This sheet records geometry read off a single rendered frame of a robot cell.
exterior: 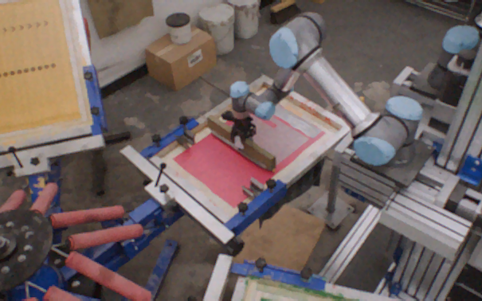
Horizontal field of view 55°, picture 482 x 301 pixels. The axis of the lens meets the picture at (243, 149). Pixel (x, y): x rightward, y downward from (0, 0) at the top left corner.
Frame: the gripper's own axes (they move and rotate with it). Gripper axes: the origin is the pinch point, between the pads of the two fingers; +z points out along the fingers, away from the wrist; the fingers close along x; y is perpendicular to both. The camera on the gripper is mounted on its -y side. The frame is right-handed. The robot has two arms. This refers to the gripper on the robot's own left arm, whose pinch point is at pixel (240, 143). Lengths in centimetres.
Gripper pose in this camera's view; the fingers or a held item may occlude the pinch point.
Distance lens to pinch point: 210.3
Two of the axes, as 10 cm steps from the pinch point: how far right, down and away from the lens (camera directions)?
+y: 7.0, 5.1, -5.0
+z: 0.4, 6.6, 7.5
